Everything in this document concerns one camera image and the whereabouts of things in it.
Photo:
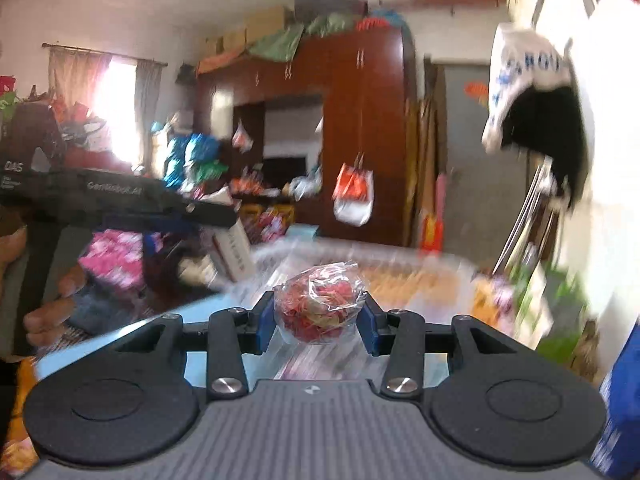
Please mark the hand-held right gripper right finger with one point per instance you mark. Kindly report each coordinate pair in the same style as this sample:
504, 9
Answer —
369, 329

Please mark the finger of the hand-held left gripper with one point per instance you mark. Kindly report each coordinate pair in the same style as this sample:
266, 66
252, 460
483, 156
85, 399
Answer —
195, 272
215, 215

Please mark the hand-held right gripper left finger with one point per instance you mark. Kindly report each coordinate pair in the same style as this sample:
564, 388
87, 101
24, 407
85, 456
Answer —
265, 327

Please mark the white and red box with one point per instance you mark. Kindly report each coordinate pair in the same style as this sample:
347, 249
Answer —
230, 252

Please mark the clear bag of red bands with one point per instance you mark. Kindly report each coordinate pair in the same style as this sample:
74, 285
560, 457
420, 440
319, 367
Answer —
317, 305

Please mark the white plastic laundry basket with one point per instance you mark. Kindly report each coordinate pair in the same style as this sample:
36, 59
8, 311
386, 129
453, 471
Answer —
410, 265

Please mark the person's left hand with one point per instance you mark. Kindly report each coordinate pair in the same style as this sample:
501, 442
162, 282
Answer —
50, 305

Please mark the blue patterned bags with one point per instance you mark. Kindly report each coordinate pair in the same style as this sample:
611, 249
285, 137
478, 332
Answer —
192, 160

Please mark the pink floral fabric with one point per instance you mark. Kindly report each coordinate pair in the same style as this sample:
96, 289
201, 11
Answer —
112, 260

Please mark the pink hanging plastic bag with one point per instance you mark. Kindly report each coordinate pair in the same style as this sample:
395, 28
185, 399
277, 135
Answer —
241, 137

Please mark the grey curtain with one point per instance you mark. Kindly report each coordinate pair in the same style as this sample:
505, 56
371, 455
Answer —
149, 115

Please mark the beige curtain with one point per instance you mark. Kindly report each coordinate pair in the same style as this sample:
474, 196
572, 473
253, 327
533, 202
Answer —
75, 75

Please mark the red and white hanging bag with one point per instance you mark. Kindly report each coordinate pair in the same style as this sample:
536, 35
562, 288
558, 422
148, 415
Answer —
354, 192

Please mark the wooden boards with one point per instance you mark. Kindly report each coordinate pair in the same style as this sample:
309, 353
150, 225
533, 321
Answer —
425, 175

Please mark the small cardboard box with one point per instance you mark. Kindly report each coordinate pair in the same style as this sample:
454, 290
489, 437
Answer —
212, 46

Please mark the brown wooden wardrobe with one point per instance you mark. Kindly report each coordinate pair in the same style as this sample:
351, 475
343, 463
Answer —
360, 125

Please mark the medium cardboard box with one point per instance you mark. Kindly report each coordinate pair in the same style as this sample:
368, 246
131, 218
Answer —
234, 40

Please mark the grey door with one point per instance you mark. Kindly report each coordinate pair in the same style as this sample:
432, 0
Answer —
475, 185

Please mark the green cloth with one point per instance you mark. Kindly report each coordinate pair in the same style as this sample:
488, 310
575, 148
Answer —
280, 42

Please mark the green tote bag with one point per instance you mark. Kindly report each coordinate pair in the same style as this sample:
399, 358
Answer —
555, 310

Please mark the metal poles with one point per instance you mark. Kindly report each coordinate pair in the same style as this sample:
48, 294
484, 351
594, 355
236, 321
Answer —
525, 210

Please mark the large cardboard box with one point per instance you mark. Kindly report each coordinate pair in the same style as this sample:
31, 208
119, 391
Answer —
267, 24

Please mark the dark suitcase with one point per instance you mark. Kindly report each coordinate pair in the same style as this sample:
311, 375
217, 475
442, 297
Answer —
330, 5

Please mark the red paper sign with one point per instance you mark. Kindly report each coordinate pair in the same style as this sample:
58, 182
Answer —
476, 92

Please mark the blue shopping bag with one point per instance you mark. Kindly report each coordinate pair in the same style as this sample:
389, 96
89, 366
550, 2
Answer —
622, 410

